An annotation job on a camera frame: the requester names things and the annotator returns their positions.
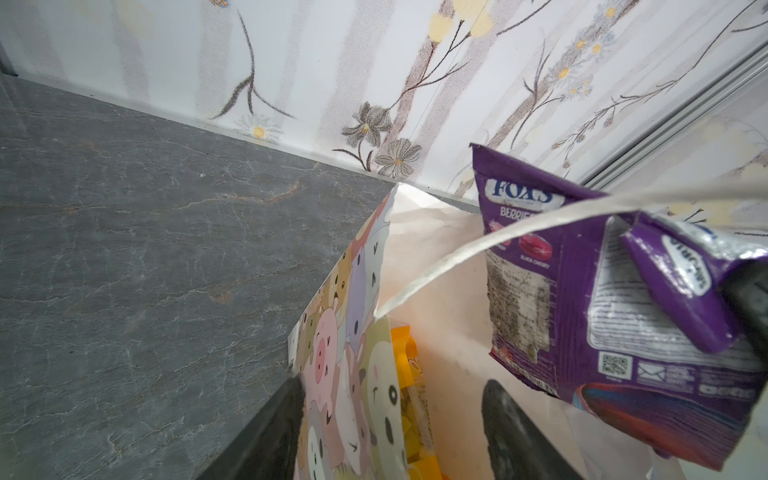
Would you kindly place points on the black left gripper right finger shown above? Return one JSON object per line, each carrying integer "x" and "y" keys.
{"x": 517, "y": 448}

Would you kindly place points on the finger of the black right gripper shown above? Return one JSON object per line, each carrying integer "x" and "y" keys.
{"x": 745, "y": 291}

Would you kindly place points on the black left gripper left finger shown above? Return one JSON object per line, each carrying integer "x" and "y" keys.
{"x": 267, "y": 446}

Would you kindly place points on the yellow mango candy bag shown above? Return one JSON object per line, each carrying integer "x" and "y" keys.
{"x": 421, "y": 459}

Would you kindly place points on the purple Fox's candy bag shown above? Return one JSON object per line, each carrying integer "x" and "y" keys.
{"x": 623, "y": 316}

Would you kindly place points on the white cartoon paper bag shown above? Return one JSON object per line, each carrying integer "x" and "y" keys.
{"x": 416, "y": 262}

